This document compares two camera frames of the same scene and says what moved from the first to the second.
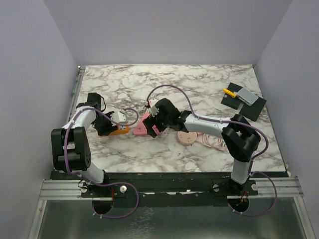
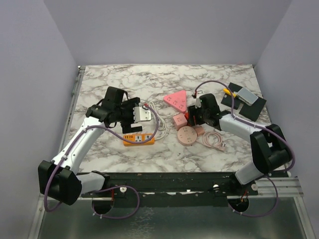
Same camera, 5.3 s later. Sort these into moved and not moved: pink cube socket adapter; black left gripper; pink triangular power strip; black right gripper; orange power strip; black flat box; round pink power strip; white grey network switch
Moved: black right gripper; black left gripper; orange power strip; pink triangular power strip; pink cube socket adapter
Not moved: white grey network switch; round pink power strip; black flat box
